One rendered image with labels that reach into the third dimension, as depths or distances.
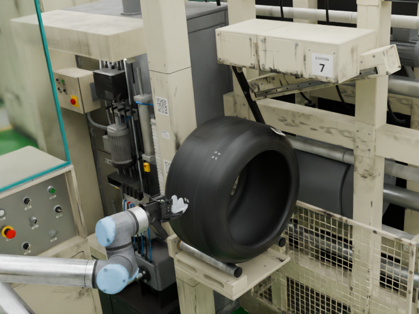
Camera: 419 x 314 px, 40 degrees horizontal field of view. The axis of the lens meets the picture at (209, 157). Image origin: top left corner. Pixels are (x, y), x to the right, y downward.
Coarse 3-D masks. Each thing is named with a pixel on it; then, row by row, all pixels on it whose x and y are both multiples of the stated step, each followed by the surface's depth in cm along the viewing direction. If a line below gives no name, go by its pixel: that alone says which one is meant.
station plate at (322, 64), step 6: (312, 54) 204; (318, 54) 202; (324, 54) 200; (312, 60) 205; (318, 60) 203; (324, 60) 201; (330, 60) 199; (312, 66) 206; (318, 66) 204; (324, 66) 202; (330, 66) 200; (312, 72) 207; (318, 72) 205; (324, 72) 203; (330, 72) 201
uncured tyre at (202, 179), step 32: (224, 128) 218; (256, 128) 217; (192, 160) 213; (224, 160) 207; (256, 160) 257; (288, 160) 230; (192, 192) 210; (224, 192) 207; (256, 192) 260; (288, 192) 240; (192, 224) 213; (224, 224) 211; (256, 224) 252; (224, 256) 220; (256, 256) 233
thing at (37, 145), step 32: (0, 0) 211; (32, 0) 220; (0, 32) 214; (32, 32) 223; (0, 64) 217; (32, 64) 226; (0, 96) 220; (32, 96) 230; (0, 128) 223; (32, 128) 233; (0, 160) 226; (32, 160) 236; (64, 160) 247
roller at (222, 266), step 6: (180, 240) 249; (180, 246) 248; (186, 246) 246; (192, 252) 243; (198, 252) 241; (204, 258) 238; (210, 258) 236; (216, 264) 233; (222, 264) 231; (228, 264) 230; (234, 264) 230; (228, 270) 229; (234, 270) 227; (240, 270) 228; (234, 276) 227
